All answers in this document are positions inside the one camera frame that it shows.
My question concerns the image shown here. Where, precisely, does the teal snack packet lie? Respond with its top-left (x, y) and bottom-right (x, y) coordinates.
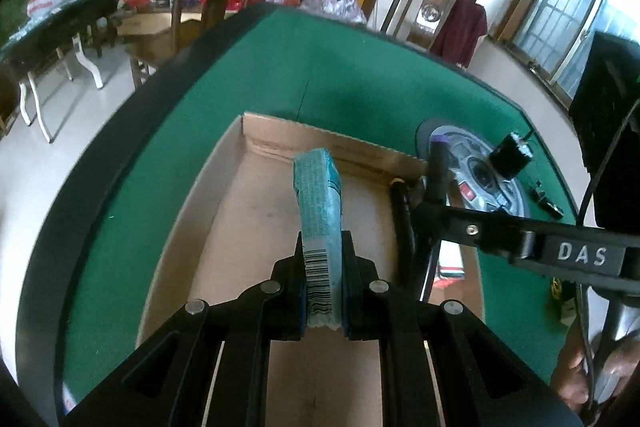
top-left (292, 148), bottom-right (346, 330)

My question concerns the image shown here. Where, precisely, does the black cable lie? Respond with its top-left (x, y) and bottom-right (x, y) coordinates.
top-left (575, 99), bottom-right (640, 410)

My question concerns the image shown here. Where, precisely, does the window with metal grille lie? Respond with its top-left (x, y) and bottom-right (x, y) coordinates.
top-left (512, 0), bottom-right (640, 100)

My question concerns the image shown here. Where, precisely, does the dark red cloth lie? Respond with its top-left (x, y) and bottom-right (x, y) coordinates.
top-left (431, 0), bottom-right (488, 68)

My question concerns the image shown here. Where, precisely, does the black marker purple cap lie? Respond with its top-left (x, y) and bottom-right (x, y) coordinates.
top-left (425, 134), bottom-right (453, 205)

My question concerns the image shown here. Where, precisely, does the person's right hand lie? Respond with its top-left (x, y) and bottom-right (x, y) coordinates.
top-left (550, 319), bottom-right (640, 415)

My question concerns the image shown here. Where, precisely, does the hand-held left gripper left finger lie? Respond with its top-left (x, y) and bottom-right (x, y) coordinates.
top-left (65, 232), bottom-right (308, 427)

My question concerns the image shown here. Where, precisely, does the cardboard box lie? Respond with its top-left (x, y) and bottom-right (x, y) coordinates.
top-left (135, 111), bottom-right (488, 427)

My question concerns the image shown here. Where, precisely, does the black folding table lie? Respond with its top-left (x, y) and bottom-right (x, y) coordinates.
top-left (0, 0), bottom-right (123, 144)

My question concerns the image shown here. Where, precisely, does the black motor with gear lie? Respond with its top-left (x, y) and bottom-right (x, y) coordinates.
top-left (487, 132), bottom-right (534, 180)

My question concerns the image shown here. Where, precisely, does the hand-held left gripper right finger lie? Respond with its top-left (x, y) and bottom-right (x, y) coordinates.
top-left (342, 232), bottom-right (583, 427)

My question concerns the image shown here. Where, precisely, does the red and white packet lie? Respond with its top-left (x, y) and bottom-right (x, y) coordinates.
top-left (432, 239), bottom-right (466, 283)

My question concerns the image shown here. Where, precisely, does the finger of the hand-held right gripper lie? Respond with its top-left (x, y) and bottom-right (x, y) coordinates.
top-left (417, 229), bottom-right (443, 305)
top-left (410, 199), bottom-right (538, 258)

